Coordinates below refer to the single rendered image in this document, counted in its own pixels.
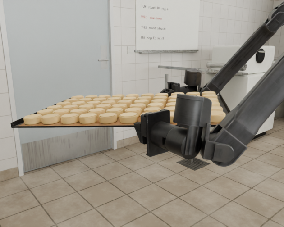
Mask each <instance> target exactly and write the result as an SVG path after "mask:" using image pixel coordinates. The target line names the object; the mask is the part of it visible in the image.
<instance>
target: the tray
mask: <svg viewBox="0 0 284 227"><path fill-rule="evenodd" d="M217 99H218V102H219V103H220V106H221V107H222V108H223V112H225V116H226V115H227V114H228V113H229V112H230V109H229V108H228V106H227V104H226V102H225V101H224V99H223V97H222V95H221V94H220V92H219V95H217ZM23 123H24V119H23V118H21V119H19V120H16V121H14V122H12V123H10V124H11V128H55V127H135V125H105V126H19V125H21V124H23ZM215 126H216V125H211V127H215Z"/></svg>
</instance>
